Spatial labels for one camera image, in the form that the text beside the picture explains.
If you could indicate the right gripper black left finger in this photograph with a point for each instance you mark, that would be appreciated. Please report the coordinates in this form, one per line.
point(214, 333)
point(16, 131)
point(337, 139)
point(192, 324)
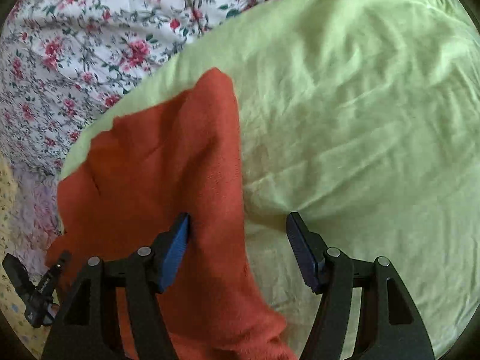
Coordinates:
point(87, 325)

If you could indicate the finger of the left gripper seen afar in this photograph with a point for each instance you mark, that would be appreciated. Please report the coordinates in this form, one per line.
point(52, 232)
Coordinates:
point(49, 281)

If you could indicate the orange knitted sweater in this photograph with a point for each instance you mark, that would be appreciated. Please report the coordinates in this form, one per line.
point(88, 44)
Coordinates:
point(182, 155)

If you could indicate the yellow floral fabric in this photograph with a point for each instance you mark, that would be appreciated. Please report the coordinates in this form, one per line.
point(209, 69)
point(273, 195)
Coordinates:
point(19, 340)

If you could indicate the pale purple floral quilt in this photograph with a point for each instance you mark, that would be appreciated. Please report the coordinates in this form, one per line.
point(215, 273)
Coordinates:
point(34, 222)

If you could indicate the light green bed sheet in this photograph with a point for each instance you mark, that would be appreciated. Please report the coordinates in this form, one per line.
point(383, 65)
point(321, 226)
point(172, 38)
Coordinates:
point(426, 226)

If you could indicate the floral rose patterned duvet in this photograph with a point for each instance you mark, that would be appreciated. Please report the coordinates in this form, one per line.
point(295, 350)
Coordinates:
point(93, 52)

